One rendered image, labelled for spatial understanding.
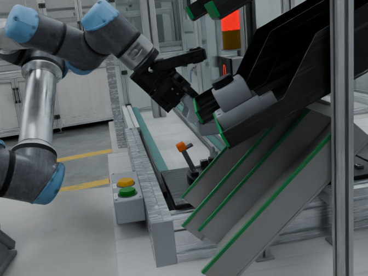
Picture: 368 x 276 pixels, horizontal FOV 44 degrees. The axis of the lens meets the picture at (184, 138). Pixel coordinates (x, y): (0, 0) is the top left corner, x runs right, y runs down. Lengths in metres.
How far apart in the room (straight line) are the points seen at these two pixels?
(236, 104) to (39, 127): 0.73
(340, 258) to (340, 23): 0.29
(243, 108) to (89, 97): 5.80
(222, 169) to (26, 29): 0.49
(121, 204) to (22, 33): 0.43
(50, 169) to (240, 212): 0.58
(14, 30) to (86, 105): 5.40
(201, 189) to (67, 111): 5.55
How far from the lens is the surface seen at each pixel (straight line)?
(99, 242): 1.12
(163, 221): 0.94
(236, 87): 0.61
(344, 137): 0.57
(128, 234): 1.13
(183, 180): 1.12
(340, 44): 0.55
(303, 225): 1.04
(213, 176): 0.88
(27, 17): 1.02
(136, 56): 0.99
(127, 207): 1.08
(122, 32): 0.98
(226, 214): 0.74
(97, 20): 0.98
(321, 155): 0.60
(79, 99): 6.37
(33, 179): 1.16
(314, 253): 1.00
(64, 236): 1.19
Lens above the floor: 1.35
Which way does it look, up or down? 15 degrees down
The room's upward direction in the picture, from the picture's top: 6 degrees counter-clockwise
